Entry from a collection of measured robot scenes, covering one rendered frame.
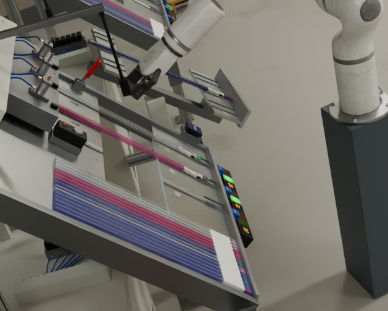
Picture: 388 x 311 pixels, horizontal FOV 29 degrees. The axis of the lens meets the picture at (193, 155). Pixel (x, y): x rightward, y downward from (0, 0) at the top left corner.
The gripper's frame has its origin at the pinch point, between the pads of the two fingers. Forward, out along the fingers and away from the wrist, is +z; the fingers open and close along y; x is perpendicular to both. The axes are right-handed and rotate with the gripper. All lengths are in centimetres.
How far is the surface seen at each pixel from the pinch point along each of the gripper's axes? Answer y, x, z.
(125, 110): -8.0, 6.4, 9.6
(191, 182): 15.2, 25.3, 6.6
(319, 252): -31, 112, 16
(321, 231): -42, 115, 12
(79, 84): -5.1, -9.8, 10.6
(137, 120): -8.0, 11.3, 10.0
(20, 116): 27.9, -25.7, 13.8
